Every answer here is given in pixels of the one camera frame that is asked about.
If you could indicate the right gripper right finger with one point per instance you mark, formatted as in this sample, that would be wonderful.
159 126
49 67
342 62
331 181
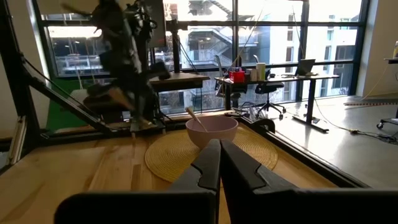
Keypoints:
280 205

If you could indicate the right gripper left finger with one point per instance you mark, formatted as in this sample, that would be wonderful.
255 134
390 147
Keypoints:
186 205

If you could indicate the lavender ceramic bowl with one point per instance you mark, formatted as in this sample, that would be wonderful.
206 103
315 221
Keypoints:
214 130

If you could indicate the silver metal spoon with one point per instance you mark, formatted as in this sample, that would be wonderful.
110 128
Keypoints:
196 119

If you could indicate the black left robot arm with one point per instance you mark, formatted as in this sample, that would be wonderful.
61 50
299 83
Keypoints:
124 62

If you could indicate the green panel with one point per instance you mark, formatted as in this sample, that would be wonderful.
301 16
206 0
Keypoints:
62 115

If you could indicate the round woven straw placemat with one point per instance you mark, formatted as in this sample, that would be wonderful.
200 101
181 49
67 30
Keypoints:
168 155

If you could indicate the wooden top desk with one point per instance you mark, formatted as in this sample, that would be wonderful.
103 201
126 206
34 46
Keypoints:
180 81

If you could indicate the long black-legged desk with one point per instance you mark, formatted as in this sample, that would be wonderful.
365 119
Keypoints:
311 99

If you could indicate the black office chair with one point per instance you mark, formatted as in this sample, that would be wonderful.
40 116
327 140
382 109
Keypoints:
269 87

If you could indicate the red box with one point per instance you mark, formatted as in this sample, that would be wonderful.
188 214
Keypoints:
237 76

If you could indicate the open laptop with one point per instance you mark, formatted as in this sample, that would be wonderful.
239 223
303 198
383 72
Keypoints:
304 67

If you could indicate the black table edge rail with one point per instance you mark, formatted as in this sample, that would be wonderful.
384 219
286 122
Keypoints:
311 160

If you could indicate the black rig frame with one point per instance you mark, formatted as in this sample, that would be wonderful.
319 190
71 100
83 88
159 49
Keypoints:
18 77

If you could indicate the black edge bracket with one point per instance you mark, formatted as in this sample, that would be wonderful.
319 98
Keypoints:
264 123

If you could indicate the black window frame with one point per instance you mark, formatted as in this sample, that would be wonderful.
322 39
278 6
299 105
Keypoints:
235 46

